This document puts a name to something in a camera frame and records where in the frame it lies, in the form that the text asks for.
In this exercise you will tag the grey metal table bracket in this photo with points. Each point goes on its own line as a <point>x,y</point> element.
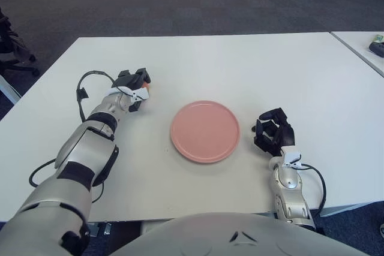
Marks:
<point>100,229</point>

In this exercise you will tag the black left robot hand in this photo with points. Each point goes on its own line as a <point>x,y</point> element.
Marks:
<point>130,80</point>

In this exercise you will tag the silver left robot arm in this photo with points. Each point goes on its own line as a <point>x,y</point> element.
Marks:
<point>84,148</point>

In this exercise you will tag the red yellow apple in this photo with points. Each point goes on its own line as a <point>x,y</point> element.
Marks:
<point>147,87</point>

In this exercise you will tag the grey handheld controller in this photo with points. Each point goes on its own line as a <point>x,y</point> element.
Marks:
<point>378,49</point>

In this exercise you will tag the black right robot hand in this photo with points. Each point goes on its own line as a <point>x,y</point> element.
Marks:
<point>285,136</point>

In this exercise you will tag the pink round plate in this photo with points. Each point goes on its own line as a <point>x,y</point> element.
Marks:
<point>205,131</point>

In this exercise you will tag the white table support beam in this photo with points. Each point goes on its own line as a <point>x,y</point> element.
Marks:
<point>339,210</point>

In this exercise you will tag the grey robot torso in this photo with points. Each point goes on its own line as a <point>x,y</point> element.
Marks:
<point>210,235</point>

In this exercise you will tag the black office chair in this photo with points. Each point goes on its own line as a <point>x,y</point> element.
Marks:
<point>12,46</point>

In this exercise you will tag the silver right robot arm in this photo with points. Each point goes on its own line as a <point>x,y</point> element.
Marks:
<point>288,190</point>

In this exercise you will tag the caster wheel with black bar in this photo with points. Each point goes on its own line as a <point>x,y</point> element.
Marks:
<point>382,230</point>

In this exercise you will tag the small green packet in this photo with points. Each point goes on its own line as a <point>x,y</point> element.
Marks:
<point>378,38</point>

